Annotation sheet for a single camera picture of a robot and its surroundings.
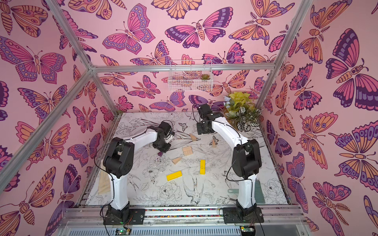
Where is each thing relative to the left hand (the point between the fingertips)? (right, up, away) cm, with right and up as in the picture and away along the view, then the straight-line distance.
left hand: (166, 148), depth 99 cm
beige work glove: (-34, -18, -14) cm, 41 cm away
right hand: (+25, +13, -7) cm, 29 cm away
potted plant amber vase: (+46, +24, -13) cm, 53 cm away
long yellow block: (+7, -15, -11) cm, 20 cm away
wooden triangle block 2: (+7, -7, -7) cm, 12 cm away
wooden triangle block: (+18, +6, +4) cm, 20 cm away
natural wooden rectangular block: (+14, 0, +1) cm, 14 cm away
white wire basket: (+18, +48, -4) cm, 52 cm away
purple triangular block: (-4, -3, -5) cm, 6 cm away
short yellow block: (+24, -10, -9) cm, 28 cm away
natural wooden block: (+15, -2, -3) cm, 15 cm away
